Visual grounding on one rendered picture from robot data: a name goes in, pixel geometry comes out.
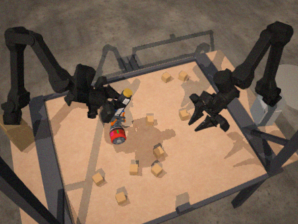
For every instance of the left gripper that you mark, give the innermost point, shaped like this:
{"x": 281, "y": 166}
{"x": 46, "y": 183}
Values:
{"x": 99, "y": 97}

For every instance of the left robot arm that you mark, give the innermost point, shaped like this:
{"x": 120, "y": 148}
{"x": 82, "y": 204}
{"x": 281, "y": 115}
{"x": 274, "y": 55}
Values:
{"x": 59, "y": 78}

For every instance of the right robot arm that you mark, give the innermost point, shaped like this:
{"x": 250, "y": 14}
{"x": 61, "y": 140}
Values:
{"x": 243, "y": 74}

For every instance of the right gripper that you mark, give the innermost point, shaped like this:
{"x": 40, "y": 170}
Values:
{"x": 210, "y": 121}

